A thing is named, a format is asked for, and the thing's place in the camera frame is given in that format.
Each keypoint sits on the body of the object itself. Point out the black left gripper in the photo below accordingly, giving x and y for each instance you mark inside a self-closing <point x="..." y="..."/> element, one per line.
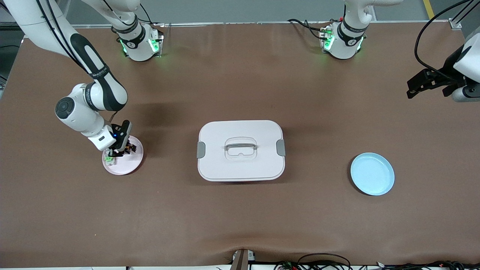
<point x="446" y="75"/>

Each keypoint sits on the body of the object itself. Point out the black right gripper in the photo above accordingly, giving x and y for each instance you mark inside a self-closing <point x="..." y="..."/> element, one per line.
<point x="120" y="144"/>

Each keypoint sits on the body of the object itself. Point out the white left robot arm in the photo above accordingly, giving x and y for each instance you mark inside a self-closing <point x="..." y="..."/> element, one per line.
<point x="347" y="41"/>

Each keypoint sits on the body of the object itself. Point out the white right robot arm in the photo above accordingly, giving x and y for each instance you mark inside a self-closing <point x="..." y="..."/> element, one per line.
<point x="80" y="112"/>

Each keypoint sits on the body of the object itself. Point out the pink plate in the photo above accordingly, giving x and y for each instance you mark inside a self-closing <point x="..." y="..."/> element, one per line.
<point x="127" y="165"/>

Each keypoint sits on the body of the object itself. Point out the blue plate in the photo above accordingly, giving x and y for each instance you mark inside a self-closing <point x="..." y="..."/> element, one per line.
<point x="371" y="174"/>

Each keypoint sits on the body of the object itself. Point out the white lidded storage box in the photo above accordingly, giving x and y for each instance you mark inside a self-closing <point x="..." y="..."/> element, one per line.
<point x="240" y="165"/>

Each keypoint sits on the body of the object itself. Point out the clear green switch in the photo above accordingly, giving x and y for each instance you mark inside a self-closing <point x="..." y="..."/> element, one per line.
<point x="108" y="160"/>

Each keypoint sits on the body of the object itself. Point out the brown camera mount bracket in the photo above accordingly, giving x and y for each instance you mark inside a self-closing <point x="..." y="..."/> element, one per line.
<point x="242" y="260"/>

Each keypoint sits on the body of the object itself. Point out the silver table edge rail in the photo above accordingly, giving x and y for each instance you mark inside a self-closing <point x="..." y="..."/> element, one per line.
<point x="243" y="23"/>

